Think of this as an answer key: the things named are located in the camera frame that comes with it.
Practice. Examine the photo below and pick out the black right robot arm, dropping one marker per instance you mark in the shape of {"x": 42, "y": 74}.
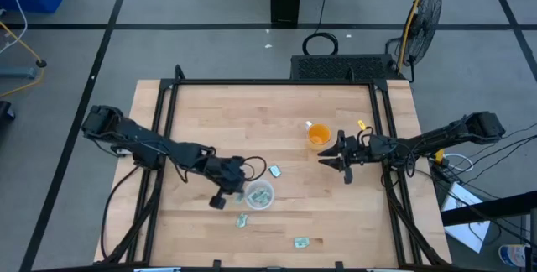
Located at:
{"x": 440, "y": 137}

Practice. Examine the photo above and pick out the black mesh computer case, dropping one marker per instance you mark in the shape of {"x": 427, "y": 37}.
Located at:
{"x": 340, "y": 67}

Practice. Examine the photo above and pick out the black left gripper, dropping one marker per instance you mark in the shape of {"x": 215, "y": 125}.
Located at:
{"x": 218, "y": 171}

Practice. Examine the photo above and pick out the clear plastic bowl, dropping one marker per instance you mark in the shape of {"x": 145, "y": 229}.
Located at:
{"x": 268, "y": 205}

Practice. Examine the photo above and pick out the black floor object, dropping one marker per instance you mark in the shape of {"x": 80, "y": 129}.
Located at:
{"x": 6, "y": 110}

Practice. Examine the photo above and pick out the white paper sheets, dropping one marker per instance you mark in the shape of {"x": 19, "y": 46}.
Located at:
{"x": 465, "y": 230}

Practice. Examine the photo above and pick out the white green printed packet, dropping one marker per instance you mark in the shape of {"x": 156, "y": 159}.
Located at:
{"x": 301, "y": 242}
{"x": 254, "y": 197}
{"x": 265, "y": 194}
{"x": 274, "y": 171}
{"x": 241, "y": 220}

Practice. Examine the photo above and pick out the grey floor bar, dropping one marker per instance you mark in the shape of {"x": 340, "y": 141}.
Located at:
{"x": 17, "y": 72}

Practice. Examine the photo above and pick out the white printed cup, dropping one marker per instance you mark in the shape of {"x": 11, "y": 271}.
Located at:
{"x": 514, "y": 255}

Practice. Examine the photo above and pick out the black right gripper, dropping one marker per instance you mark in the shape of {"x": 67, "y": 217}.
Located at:
{"x": 367, "y": 150}

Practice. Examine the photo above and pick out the yellow tag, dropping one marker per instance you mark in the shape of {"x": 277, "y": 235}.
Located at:
{"x": 361, "y": 125}

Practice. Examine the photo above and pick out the black pedestal floor fan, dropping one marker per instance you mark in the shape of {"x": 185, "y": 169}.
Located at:
{"x": 421, "y": 24}

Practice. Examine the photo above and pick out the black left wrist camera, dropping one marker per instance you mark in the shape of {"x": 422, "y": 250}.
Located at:
{"x": 233, "y": 166}

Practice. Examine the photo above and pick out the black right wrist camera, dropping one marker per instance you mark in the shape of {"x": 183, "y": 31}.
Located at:
{"x": 353, "y": 148}

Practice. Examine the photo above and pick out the black aluminium table frame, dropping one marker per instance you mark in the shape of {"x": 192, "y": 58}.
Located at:
{"x": 272, "y": 82}

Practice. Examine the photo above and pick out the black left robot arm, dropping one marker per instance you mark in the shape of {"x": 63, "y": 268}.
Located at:
{"x": 142, "y": 139}

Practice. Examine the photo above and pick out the black metal beam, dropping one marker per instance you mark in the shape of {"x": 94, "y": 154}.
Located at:
{"x": 491, "y": 208}

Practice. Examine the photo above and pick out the yellow connector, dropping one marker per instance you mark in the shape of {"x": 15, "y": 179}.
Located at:
{"x": 439, "y": 155}

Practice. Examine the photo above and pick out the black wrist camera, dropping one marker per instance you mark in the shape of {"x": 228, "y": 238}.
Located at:
{"x": 353, "y": 148}
{"x": 233, "y": 166}

